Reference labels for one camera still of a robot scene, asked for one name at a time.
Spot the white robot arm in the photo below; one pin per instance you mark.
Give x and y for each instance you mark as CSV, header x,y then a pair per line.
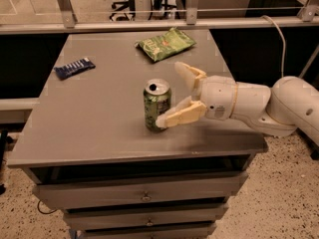
x,y
290,104

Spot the bottom grey drawer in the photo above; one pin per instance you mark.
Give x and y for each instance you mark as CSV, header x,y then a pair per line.
x,y
197,230

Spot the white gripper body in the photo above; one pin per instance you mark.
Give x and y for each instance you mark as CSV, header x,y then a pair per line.
x,y
219,96

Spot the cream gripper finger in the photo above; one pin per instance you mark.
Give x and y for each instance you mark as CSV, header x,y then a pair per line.
x,y
192,76
187,111

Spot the black office chair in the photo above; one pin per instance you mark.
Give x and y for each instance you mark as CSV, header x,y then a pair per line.
x,y
130,10

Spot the blue snack bar wrapper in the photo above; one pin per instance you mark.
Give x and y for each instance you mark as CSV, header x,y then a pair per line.
x,y
74,68

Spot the grey drawer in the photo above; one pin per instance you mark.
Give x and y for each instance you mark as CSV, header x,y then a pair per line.
x,y
146,217
142,190
197,230

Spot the green chip bag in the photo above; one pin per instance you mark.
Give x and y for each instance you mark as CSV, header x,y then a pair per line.
x,y
170,43

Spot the top grey drawer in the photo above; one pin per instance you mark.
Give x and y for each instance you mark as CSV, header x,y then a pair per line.
x,y
142,190

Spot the green soda can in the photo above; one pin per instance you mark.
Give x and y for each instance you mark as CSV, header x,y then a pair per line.
x,y
157,95

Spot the grey metal railing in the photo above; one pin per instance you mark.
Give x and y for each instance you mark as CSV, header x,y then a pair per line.
x,y
80,16

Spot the grey drawer cabinet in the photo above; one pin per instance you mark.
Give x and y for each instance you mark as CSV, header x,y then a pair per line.
x,y
92,127

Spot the middle grey drawer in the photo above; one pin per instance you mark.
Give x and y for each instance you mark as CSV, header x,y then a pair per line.
x,y
146,217

